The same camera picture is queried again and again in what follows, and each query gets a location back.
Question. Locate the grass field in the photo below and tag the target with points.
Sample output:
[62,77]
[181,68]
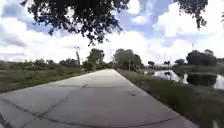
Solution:
[33,79]

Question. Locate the pale concrete road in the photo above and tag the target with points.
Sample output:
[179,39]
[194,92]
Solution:
[100,103]

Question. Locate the wide green tree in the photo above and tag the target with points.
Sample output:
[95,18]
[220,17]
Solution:
[126,58]

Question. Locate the overhanging tree branches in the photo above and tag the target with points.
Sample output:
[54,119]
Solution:
[86,16]

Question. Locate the grass verge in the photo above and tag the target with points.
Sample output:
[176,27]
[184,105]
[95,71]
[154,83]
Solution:
[173,98]

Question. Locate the dark clump of trees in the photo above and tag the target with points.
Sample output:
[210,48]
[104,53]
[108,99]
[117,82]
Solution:
[200,58]

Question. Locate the pole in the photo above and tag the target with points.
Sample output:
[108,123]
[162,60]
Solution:
[78,57]

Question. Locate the row of bushes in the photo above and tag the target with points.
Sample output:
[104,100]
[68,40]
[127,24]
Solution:
[40,63]

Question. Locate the pond water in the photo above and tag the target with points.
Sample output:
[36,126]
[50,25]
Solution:
[173,76]

